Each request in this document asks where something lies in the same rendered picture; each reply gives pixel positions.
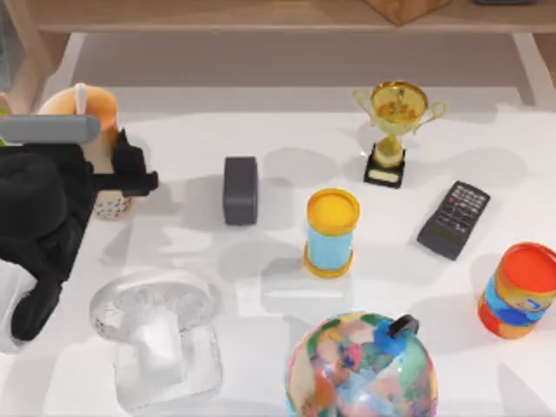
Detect orange and beige bubble tea cup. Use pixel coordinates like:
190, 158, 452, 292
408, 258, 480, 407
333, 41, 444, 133
37, 83, 133, 223

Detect dark grey box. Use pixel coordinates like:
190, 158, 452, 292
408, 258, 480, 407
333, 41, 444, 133
222, 156, 261, 227

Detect clear mushroom-shaped glass object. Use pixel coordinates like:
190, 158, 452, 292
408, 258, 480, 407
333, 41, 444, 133
88, 268, 225, 412

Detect wooden open shelf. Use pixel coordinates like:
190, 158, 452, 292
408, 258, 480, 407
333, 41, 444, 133
0, 0, 556, 115

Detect yellow and light blue can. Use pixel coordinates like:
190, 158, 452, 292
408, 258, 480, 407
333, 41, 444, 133
302, 187, 362, 280

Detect gold trophy with black base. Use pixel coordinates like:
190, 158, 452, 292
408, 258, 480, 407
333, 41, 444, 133
351, 78, 449, 189

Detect colourful globe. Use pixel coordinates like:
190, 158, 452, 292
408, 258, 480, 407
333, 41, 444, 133
283, 311, 440, 417

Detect wooden block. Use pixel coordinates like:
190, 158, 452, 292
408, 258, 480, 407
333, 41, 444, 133
361, 0, 453, 28

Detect black calculator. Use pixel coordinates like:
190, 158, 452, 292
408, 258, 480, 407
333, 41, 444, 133
416, 180, 493, 262

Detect orange and blue can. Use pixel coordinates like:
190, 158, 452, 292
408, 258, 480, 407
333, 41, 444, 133
477, 242, 556, 341

